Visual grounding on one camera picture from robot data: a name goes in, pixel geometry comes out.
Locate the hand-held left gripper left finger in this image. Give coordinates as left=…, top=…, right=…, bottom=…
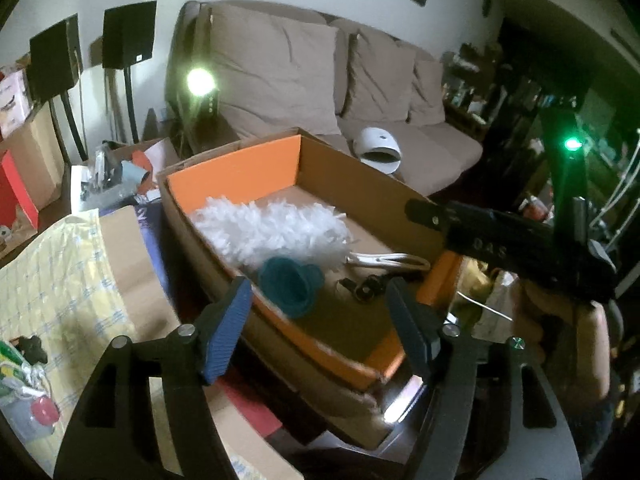
left=52, top=276, right=253, bottom=480

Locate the black lantern with light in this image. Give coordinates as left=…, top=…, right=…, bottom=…
left=186, top=67, right=222, bottom=127

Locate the small black object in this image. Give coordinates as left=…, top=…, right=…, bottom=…
left=17, top=335, right=49, bottom=367

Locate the yellow plastic bag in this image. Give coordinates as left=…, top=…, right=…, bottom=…
left=459, top=255, right=512, bottom=341

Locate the red flat box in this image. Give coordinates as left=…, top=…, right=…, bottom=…
left=215, top=379, right=282, bottom=437

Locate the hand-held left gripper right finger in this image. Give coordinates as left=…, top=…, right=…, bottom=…
left=385, top=277, right=583, bottom=480

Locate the red box with oval label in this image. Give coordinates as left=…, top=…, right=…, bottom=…
left=0, top=150, right=41, bottom=246

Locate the brown sofa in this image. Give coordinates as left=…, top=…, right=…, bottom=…
left=167, top=0, right=486, bottom=196

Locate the blue silicone funnel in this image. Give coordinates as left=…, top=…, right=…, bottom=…
left=257, top=256, right=326, bottom=320

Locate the white feather duster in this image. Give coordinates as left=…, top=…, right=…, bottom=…
left=190, top=197, right=433, bottom=278

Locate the orange cardboard box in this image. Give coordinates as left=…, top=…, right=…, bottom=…
left=157, top=127, right=463, bottom=406

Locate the white metal frame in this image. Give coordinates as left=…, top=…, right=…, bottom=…
left=590, top=130, right=640, bottom=261

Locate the clear bottle with red cap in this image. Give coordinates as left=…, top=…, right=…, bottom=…
left=0, top=390, right=63, bottom=442

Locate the white box with blue stripes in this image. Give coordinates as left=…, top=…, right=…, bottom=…
left=382, top=375, right=427, bottom=424

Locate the white nail lamp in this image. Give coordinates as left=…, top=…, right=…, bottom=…
left=352, top=126, right=405, bottom=173

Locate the dark cluttered shelf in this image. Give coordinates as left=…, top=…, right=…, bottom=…
left=445, top=10, right=640, bottom=211

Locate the black speaker on stand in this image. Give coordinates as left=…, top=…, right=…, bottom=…
left=27, top=14, right=86, bottom=161
left=102, top=1, right=158, bottom=143

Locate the dark blue box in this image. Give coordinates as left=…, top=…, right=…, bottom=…
left=134, top=195, right=172, bottom=288

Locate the person's right hand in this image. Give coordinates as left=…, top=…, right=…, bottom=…
left=517, top=280, right=592, bottom=362

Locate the small open box of clutter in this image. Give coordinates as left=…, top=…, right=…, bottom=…
left=70, top=137, right=176, bottom=211

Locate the black lanyard reel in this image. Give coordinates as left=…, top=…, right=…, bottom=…
left=337, top=272, right=396, bottom=304

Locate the pink and white box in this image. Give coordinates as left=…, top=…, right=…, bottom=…
left=0, top=67, right=31, bottom=138

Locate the small brown sofa cushion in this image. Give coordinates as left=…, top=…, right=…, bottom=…
left=407, top=60, right=446, bottom=126

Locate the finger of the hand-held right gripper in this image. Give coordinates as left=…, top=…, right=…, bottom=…
left=404, top=198, right=455, bottom=237

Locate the person's right forearm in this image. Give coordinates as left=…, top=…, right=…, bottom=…
left=575, top=302, right=620, bottom=411

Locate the large brown sofa cushion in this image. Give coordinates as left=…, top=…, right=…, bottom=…
left=210, top=4, right=343, bottom=136

